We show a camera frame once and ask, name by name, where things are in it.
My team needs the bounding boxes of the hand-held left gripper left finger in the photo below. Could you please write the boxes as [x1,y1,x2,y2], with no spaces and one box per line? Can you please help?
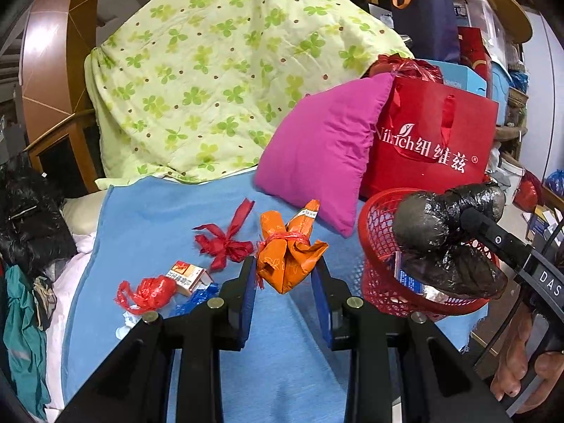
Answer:
[57,256,258,423]

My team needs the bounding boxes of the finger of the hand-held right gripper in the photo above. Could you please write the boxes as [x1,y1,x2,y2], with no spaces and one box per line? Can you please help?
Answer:
[459,207,536,274]

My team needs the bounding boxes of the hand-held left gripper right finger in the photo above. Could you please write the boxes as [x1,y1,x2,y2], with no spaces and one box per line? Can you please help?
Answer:
[309,256,512,423]

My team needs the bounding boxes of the orange wrapper bundle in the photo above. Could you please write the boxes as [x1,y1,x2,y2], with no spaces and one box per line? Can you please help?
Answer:
[256,200,329,295]

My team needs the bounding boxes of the blue plastic bag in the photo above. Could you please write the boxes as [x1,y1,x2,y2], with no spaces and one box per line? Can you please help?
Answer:
[170,283,221,317]

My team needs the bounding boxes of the red mesh basket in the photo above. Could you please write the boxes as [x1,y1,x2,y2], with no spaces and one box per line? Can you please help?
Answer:
[358,187,501,323]

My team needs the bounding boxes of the black plastic bag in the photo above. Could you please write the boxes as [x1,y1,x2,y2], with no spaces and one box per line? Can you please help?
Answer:
[393,183,507,300]

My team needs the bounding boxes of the red plastic bag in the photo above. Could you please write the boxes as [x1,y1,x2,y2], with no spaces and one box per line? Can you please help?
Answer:
[115,275,178,316]

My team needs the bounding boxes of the person's right hand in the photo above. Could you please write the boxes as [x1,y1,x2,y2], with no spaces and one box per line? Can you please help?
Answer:
[490,308,564,406]

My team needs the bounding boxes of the red ribbon strip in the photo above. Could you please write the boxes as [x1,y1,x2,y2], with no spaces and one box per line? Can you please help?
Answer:
[192,198,257,272]

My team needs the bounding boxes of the cigarette box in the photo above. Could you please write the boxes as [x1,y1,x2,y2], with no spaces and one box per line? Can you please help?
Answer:
[166,261,213,297]

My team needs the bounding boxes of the blue and white packet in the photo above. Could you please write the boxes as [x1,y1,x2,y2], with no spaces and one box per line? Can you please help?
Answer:
[393,251,426,294]

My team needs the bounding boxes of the light blue blanket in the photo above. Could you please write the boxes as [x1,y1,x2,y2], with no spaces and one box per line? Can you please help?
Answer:
[62,172,477,423]

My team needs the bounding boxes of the red paper shopping bag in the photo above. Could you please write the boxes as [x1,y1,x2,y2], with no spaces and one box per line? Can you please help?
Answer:
[360,77,500,200]

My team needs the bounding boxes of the crumpled white paper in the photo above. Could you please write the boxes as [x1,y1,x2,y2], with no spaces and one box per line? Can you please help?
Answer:
[115,311,142,340]

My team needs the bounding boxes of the blue plastic bin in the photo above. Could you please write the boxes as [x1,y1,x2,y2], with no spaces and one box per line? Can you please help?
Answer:
[490,59,514,112]

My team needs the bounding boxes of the magenta pillow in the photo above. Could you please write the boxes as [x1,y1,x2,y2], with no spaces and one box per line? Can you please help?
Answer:
[256,73,395,238]

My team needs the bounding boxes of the light blue box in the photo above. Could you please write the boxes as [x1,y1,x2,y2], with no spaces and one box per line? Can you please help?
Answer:
[425,58,488,96]

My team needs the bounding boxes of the red gift box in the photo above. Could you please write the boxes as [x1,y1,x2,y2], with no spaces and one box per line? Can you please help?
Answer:
[457,26,492,90]

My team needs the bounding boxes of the white bed sheet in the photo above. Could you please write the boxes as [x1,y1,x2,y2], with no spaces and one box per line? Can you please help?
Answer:
[44,229,96,423]

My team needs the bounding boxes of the crinkled red foil bag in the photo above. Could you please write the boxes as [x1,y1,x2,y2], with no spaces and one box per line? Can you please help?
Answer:
[369,54,443,84]

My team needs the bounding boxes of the cream pillow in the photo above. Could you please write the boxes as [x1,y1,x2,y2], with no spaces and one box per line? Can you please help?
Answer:
[62,191,109,234]

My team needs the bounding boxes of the olive cloth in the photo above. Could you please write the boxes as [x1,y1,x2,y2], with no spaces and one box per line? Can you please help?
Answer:
[33,275,58,331]

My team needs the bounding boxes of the clear plastic container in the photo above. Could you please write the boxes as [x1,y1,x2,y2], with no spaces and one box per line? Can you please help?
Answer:
[454,0,507,63]

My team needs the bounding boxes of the green clover quilt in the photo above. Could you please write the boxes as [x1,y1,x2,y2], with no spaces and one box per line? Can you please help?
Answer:
[84,0,415,190]

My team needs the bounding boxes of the black glossy jacket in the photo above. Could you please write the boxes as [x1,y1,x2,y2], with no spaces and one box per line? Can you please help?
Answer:
[0,154,78,270]

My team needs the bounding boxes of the dark wooden cabinet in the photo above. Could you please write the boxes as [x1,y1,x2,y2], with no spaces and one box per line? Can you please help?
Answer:
[24,110,103,195]

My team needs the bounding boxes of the teal cloth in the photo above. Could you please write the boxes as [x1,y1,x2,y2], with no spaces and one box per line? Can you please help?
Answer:
[0,264,51,421]

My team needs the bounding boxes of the round wooden board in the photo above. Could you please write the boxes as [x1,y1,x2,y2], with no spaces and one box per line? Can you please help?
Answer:
[388,0,534,43]

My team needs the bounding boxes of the black cable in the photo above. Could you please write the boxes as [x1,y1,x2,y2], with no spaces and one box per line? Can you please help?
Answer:
[458,222,564,380]

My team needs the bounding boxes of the navy bag with orange handle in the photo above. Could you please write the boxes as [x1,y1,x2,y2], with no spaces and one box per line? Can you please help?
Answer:
[391,0,461,65]

